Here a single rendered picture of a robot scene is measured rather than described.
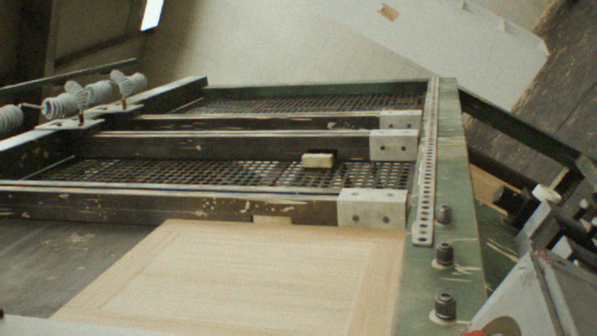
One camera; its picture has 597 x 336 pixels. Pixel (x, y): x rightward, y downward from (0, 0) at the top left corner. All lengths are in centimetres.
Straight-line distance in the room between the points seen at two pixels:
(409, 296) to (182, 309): 32
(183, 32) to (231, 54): 73
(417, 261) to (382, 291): 7
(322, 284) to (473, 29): 401
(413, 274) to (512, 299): 44
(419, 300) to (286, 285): 21
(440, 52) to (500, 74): 55
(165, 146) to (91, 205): 46
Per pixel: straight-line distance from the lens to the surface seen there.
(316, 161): 132
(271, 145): 142
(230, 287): 80
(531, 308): 28
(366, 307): 72
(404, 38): 471
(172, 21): 720
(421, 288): 71
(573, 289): 30
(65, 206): 122
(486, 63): 472
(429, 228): 85
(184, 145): 154
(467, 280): 73
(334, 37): 632
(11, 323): 82
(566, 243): 70
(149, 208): 109
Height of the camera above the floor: 105
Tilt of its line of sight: 4 degrees up
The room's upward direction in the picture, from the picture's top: 61 degrees counter-clockwise
